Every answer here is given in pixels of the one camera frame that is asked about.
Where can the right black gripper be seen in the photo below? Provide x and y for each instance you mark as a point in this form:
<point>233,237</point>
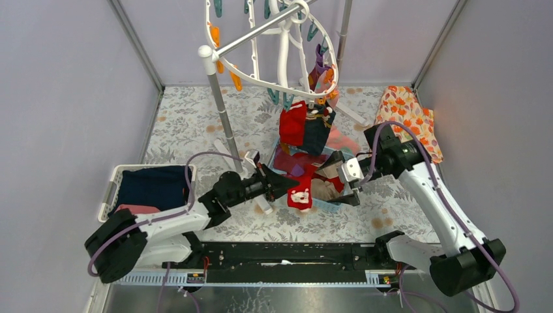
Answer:
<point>351,199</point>

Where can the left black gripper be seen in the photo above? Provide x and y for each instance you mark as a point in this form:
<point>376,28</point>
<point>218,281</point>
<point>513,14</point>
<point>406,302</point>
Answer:
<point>265,182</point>

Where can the red santa sock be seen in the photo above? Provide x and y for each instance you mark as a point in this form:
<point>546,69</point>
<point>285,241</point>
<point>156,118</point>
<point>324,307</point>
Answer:
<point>300,196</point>

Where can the red beige sock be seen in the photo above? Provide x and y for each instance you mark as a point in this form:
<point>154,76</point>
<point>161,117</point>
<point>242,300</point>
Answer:
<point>326,189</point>

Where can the white clip hanger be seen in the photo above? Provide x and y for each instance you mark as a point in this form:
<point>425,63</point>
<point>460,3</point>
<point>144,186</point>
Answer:
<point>286,25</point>

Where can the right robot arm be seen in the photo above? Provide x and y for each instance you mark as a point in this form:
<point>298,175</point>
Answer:
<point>465,257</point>

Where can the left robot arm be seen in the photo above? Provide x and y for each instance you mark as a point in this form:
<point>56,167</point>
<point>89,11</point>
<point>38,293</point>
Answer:
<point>127,240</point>

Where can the purple patchwork sock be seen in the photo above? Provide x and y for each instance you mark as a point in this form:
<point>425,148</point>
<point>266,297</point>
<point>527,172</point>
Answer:
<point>295,165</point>

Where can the blue plastic basket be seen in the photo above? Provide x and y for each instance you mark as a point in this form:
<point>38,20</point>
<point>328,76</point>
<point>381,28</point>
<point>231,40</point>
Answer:
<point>324,205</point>

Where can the pink sock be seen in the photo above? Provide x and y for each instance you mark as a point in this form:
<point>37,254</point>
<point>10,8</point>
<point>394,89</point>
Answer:
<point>339,141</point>

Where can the navy christmas sock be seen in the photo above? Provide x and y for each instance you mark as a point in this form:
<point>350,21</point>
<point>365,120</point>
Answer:
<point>318,124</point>

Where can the orange floral cloth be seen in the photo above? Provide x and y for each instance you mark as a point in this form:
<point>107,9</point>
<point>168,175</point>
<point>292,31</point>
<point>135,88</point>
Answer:
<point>399,103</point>

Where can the purple patterned sock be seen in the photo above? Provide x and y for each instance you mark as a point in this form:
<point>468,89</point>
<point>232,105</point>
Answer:
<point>322,75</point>

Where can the navy folded cloth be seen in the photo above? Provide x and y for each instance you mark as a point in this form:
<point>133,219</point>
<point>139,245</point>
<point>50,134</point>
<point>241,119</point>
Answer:
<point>162,187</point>

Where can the pink folded cloth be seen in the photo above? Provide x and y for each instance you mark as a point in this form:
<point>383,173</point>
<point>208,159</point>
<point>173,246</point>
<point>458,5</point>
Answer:
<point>137,209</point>

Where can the metal drying rack stand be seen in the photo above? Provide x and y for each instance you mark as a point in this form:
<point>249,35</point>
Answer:
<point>281,98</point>

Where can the white plastic basket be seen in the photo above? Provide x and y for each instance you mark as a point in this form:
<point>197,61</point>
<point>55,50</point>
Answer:
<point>107,207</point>

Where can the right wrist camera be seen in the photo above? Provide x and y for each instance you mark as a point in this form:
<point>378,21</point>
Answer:
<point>350,171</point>

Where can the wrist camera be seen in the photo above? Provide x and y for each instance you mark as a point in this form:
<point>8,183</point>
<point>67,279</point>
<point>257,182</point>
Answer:
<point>252,158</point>
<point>350,171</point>

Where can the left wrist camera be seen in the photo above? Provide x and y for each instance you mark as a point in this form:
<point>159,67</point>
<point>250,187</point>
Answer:
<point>252,158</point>

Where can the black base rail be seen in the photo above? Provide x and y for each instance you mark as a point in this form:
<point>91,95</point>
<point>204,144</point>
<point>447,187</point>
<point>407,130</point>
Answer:
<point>258,262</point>

